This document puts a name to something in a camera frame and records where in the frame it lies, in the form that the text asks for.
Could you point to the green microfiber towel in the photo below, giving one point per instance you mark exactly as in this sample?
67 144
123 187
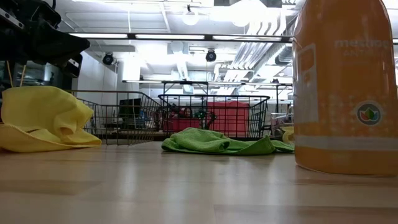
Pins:
205 141
284 146

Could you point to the yellow microfiber towel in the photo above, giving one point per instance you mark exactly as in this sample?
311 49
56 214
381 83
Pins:
40 121
288 133

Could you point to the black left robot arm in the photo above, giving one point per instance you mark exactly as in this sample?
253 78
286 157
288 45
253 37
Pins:
34 37

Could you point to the person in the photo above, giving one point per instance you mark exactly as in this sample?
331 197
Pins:
186 112

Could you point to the black computer monitor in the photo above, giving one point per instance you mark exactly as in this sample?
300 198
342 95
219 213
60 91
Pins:
130 107

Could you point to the white pendant ceiling lamp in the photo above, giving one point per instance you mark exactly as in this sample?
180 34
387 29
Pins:
190 18

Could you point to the orange cleaner bottle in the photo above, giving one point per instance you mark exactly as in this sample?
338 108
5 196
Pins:
345 93

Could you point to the black round ceiling camera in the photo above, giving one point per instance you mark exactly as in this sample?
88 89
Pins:
108 58
211 55

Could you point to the black overhead frame beam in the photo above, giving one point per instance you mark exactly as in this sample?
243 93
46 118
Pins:
208 37

